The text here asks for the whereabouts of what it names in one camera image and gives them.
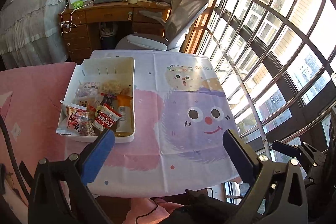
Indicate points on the purple white snack pouch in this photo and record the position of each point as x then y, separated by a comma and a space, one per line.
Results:
88, 89

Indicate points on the pink blanket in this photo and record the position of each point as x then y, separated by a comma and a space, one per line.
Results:
30, 106

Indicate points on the white red chip bag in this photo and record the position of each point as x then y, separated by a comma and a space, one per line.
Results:
73, 119

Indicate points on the green seaweed snack packet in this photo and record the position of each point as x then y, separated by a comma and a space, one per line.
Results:
98, 109

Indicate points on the green white tissue box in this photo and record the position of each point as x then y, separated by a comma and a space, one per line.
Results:
75, 4

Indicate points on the wooden desk with drawers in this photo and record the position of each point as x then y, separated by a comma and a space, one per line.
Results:
102, 26

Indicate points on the orange white snack bar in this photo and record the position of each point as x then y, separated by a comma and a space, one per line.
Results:
124, 124

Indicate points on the grey office chair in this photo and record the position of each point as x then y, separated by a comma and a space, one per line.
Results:
175, 28

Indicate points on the clear bag puffed rice snack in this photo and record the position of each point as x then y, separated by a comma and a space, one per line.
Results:
114, 87

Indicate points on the white plastic storage bin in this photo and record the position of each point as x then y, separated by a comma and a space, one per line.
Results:
101, 70

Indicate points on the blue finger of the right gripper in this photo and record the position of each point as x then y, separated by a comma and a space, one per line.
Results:
286, 149

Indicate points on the clear bag mixed nuts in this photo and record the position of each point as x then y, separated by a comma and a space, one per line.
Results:
85, 127

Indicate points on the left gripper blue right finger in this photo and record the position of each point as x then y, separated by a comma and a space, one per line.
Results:
242, 155

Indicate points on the red cookie snack packet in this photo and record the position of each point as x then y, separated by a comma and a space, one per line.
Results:
106, 118

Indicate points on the white lace covered bed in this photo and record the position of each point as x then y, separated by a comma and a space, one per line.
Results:
30, 33

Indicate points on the cartoon monster tablecloth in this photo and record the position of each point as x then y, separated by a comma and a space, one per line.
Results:
180, 114

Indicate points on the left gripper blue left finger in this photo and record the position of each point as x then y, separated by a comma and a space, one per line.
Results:
94, 155

